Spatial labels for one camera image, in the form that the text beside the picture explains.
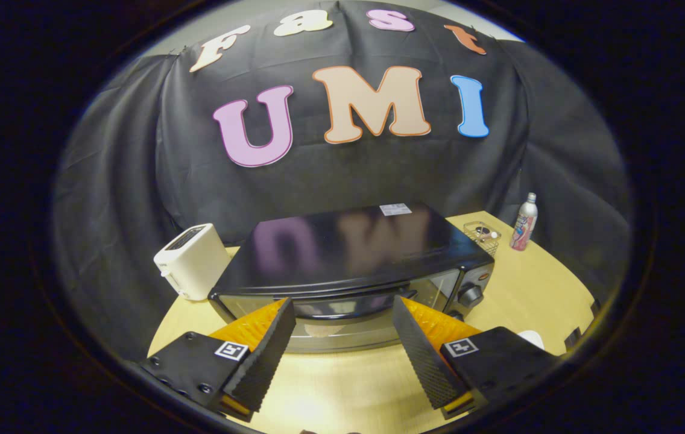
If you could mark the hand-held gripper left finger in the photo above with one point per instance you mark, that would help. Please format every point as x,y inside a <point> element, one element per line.
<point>267,361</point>

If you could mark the black table edge bracket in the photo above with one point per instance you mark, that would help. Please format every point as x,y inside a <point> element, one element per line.
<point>595,307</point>
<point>572,339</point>

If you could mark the white bread toaster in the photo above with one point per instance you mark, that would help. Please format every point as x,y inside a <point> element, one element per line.
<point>195,262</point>

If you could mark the black backdrop cloth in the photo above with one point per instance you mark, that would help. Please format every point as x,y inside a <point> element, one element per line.
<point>342,181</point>

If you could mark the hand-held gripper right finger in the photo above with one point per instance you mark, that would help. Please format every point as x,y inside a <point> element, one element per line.
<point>421,361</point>

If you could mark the black toaster oven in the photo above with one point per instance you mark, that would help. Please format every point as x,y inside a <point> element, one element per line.
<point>348,247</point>

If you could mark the white square plate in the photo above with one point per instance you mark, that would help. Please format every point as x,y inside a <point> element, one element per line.
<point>532,339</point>

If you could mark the silver pink spray bottle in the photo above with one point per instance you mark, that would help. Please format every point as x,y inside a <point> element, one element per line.
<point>524,226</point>

